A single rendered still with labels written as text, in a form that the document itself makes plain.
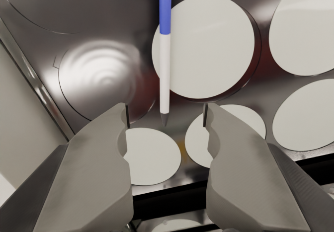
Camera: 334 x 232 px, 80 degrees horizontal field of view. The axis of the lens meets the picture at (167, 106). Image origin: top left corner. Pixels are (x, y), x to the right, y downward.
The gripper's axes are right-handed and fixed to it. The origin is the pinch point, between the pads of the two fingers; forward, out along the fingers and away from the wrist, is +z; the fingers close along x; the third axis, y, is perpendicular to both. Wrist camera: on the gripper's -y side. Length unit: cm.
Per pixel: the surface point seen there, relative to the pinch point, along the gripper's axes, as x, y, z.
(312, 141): 18.9, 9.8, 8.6
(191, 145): 3.4, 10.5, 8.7
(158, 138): -0.6, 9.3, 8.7
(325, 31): 15.2, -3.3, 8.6
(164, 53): 0.0, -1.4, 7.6
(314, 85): 16.2, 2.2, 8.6
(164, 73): 0.0, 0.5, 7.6
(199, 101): 3.9, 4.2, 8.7
